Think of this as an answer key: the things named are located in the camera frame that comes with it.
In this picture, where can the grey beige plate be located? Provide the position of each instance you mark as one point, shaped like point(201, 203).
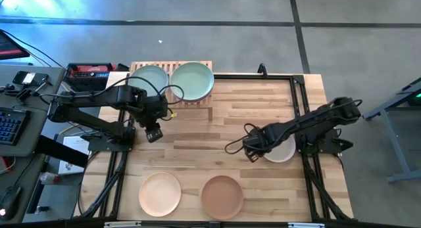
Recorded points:
point(283, 154)

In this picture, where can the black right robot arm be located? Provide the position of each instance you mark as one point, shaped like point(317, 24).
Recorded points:
point(312, 121)

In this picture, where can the wooden slatted shelf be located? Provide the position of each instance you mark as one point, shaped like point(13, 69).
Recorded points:
point(200, 105)

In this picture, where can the black flat bar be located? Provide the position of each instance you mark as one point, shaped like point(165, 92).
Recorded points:
point(59, 150)

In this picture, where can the black computer mouse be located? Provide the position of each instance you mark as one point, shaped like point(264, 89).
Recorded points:
point(10, 201)

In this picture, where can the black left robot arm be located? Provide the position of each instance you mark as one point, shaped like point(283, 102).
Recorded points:
point(125, 95)

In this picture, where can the light green plate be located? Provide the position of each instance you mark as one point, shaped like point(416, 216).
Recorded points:
point(192, 80)

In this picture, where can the black aluminium table frame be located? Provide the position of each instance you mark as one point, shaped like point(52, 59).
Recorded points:
point(253, 77)

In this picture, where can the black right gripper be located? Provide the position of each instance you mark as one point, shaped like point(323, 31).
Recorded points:
point(255, 144)

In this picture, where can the brown terracotta plate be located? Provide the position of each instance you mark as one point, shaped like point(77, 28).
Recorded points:
point(222, 197)

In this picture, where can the silver metal bracket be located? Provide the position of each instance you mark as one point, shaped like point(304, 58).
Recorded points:
point(121, 224)
point(306, 225)

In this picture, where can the cream peach plate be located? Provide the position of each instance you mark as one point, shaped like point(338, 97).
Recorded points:
point(159, 194)

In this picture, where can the black clamp mount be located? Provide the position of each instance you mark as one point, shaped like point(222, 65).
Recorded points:
point(262, 69)

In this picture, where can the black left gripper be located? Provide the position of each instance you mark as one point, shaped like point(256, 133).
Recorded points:
point(154, 134)

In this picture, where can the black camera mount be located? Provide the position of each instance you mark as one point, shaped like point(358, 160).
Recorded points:
point(24, 93)

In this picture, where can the teal grey plate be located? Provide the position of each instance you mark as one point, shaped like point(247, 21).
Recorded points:
point(148, 73)

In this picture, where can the black desk monitor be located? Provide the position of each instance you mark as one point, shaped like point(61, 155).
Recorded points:
point(10, 49)

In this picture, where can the black smartphone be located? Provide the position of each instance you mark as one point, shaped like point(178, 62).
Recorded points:
point(29, 78)

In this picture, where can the red black toolbox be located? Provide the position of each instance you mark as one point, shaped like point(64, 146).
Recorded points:
point(89, 70)

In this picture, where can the white paper box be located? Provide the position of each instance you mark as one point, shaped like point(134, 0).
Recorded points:
point(77, 144)

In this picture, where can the grey metal stand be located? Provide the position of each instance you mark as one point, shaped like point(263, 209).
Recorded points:
point(404, 177)

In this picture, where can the grey side desk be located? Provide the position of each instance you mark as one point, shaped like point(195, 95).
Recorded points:
point(42, 123)

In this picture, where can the black backlit keyboard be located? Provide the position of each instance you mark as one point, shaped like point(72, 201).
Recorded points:
point(11, 126)

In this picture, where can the small white bottle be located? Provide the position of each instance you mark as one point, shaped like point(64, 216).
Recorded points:
point(49, 178)

